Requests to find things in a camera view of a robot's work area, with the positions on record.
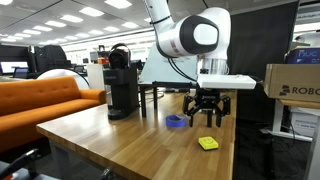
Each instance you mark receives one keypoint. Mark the orange sofa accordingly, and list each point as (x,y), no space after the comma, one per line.
(40,100)

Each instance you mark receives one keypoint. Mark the black curtain backdrop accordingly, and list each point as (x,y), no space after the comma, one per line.
(260,43)

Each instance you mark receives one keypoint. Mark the computer monitor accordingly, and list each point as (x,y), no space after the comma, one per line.
(11,66)

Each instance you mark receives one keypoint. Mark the white printed carton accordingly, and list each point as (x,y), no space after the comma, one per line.
(301,123)

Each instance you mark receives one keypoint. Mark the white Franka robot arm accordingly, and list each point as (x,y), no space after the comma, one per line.
(173,36)

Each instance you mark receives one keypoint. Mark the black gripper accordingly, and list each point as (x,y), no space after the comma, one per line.
(207,98)

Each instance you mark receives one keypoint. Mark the yellow smiley duster block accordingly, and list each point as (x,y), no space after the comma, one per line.
(208,142)

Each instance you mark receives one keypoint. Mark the white wrist camera mount plate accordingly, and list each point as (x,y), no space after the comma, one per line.
(226,81)

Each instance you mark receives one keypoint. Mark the blue tape roll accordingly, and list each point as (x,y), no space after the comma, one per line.
(170,123)

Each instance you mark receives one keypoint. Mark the white cabinet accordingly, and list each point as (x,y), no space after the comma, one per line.
(96,76)

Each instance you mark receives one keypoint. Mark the white whiteboard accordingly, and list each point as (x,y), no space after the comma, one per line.
(153,70)

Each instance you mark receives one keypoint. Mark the cardboard box with black print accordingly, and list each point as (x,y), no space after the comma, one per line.
(293,80)

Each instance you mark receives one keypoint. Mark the black coffee machine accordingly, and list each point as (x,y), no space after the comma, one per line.
(121,86)

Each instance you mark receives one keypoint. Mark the rectangular ceiling light panel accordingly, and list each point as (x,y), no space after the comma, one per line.
(55,24)
(42,28)
(118,3)
(91,11)
(71,18)

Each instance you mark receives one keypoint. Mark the blue cardboard box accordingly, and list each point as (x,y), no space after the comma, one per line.
(306,55)

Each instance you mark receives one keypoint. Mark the white round table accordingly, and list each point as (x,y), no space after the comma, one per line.
(63,74)

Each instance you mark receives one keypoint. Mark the white desk frame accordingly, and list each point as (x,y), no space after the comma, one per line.
(277,116)

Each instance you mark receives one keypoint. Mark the black whiteboard stand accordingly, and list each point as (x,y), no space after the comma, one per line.
(143,100)

